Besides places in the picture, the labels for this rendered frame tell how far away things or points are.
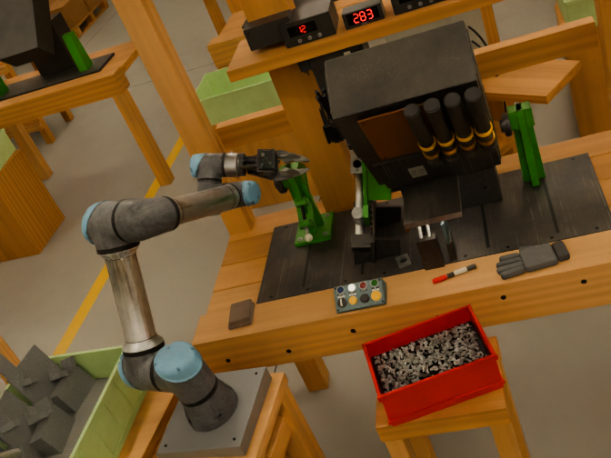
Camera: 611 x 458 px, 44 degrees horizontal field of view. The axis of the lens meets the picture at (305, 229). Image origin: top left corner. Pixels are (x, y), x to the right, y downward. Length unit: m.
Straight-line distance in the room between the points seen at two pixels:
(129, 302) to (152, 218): 0.26
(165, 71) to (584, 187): 1.38
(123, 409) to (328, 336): 0.66
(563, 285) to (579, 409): 0.90
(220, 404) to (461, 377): 0.65
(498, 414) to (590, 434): 0.96
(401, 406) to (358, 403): 1.28
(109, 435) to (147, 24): 1.27
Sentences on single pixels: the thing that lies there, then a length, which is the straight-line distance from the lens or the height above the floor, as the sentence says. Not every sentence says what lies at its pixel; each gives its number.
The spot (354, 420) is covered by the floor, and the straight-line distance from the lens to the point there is 3.22.
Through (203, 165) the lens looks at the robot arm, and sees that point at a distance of 2.36.
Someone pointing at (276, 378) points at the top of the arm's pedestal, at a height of 0.85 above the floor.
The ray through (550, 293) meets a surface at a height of 0.83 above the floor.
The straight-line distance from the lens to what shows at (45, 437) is 2.45.
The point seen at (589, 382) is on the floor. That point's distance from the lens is 3.11.
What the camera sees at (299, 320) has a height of 0.90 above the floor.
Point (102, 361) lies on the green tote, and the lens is 2.58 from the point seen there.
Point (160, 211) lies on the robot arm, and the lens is 2.00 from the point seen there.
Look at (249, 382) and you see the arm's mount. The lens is 2.21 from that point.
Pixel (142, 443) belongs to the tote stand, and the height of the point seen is 0.79.
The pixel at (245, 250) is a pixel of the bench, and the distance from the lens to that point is 2.77.
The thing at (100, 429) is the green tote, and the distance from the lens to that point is 2.35.
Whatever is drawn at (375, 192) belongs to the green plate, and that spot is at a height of 1.14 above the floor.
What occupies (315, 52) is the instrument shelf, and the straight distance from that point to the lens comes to 2.35.
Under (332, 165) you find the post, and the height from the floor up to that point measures 1.06.
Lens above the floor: 2.31
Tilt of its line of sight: 31 degrees down
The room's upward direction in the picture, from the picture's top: 24 degrees counter-clockwise
